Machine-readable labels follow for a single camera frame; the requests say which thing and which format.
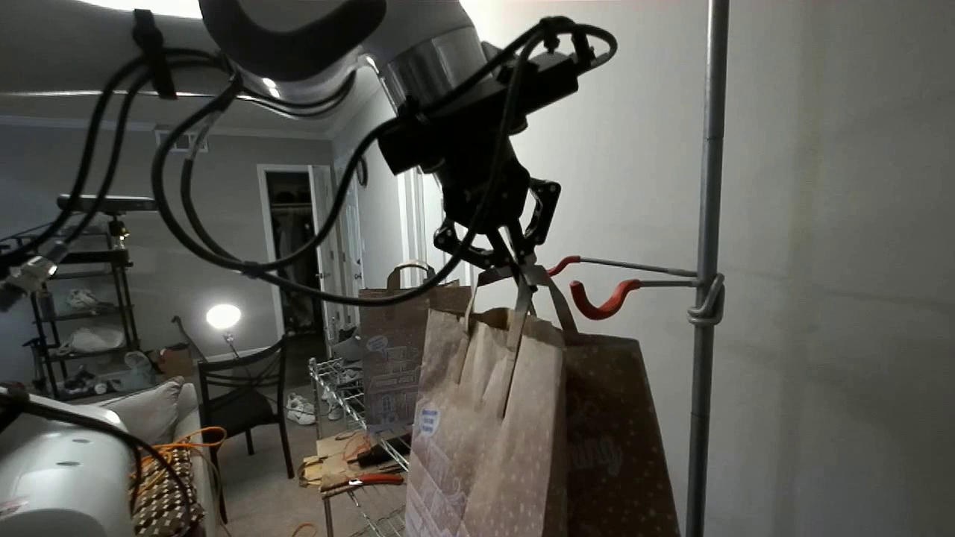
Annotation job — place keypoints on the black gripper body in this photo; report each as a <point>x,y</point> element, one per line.
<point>497,214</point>

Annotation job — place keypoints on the dotted brown paper bag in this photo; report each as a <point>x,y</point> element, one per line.
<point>615,467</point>

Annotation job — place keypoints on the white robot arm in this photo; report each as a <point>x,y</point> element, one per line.
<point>62,472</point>

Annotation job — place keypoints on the orange tipped hanger hook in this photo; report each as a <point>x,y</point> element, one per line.
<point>619,297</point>

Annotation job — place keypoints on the grey metal pole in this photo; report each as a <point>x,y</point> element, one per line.
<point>712,284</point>

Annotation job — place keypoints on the round floor lamp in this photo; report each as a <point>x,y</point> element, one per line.
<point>224,317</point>

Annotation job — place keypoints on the cardboard pieces on floor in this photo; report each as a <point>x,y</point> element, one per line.
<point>334,457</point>

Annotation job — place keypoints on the black chair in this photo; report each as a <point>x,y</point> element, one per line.
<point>245,391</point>

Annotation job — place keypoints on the black metal shelf unit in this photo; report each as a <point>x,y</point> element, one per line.
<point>83,317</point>

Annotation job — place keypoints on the white wire shelf rack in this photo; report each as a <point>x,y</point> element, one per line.
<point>370,512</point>

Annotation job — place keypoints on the orange handled tool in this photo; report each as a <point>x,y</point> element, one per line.
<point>377,478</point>

